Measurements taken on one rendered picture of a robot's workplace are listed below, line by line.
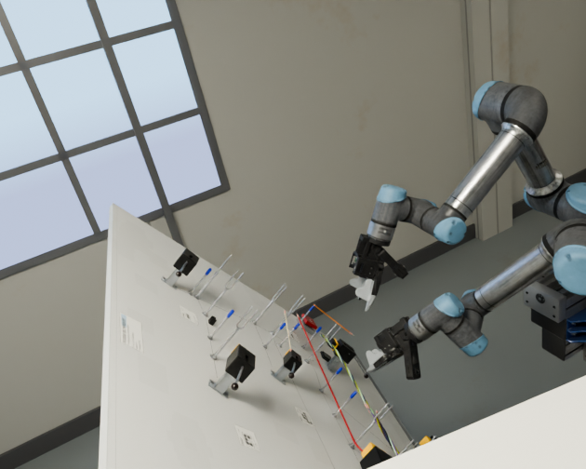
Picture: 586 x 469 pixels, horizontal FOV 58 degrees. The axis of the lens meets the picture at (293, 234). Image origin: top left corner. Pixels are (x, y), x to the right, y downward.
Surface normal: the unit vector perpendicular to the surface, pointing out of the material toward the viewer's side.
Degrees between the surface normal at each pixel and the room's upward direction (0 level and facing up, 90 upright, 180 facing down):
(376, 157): 90
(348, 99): 90
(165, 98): 90
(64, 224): 90
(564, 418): 0
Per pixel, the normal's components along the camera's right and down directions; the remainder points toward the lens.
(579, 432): -0.21, -0.86
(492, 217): 0.44, 0.34
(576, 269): -0.52, 0.47
